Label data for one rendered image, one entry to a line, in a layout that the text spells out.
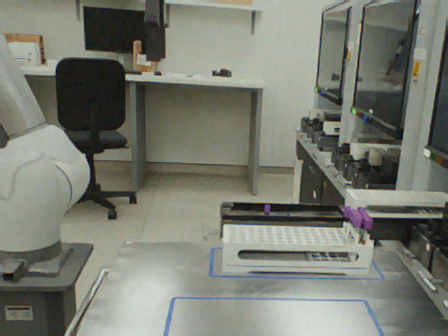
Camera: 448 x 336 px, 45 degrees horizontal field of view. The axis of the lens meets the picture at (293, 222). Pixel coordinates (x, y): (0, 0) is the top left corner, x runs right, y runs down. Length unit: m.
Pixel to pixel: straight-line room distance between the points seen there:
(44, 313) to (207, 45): 3.74
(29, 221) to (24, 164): 0.13
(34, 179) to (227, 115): 3.71
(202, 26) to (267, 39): 0.56
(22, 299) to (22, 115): 0.46
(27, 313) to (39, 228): 0.21
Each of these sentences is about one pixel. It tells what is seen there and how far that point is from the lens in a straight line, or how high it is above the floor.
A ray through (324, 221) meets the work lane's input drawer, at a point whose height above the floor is 0.80.
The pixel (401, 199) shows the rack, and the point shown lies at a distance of 1.49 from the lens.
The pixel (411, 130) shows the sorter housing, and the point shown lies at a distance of 1.76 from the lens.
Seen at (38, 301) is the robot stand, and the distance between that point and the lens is 1.39.
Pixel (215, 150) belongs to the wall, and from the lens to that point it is 4.98.
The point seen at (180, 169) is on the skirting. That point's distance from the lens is 5.03.
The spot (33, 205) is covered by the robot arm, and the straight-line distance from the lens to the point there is 1.32.
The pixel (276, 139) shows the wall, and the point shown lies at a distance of 4.99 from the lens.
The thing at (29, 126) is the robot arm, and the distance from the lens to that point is 1.52.
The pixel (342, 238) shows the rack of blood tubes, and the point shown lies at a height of 0.88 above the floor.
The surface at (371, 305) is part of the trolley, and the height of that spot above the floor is 0.82.
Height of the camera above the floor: 1.26
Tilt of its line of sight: 19 degrees down
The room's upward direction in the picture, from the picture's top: 4 degrees clockwise
